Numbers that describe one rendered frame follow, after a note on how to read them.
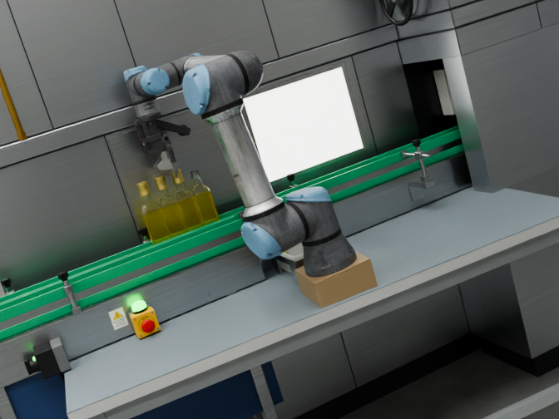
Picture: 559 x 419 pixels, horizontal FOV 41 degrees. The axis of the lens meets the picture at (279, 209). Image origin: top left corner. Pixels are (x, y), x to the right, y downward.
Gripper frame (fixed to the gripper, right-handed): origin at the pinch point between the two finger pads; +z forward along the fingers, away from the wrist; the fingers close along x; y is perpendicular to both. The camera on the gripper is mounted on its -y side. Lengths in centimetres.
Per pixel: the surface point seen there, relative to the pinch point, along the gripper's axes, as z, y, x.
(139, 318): 34.2, 28.6, 22.7
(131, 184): 0.6, 12.8, -11.9
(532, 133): 26, -122, 22
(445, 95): 7, -112, -10
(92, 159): -11.3, 21.7, -14.8
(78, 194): -1.9, 29.8, -14.8
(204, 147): -3.4, -14.8, -11.9
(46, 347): 32, 56, 22
